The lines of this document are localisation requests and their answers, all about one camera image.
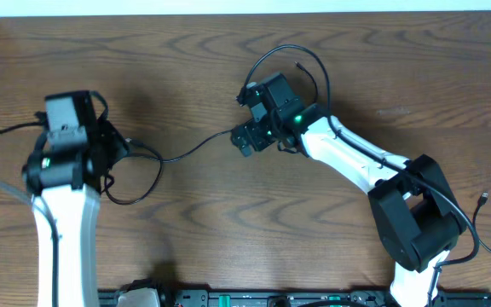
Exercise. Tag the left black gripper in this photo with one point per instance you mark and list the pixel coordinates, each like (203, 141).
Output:
(120, 148)

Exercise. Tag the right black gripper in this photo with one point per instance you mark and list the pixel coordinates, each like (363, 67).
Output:
(251, 128)

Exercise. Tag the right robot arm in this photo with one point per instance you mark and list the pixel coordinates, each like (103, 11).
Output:
(415, 212)

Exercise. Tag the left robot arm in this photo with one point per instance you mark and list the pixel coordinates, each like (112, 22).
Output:
(63, 174)

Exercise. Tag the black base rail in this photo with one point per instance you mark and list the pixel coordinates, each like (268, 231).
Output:
(190, 295)

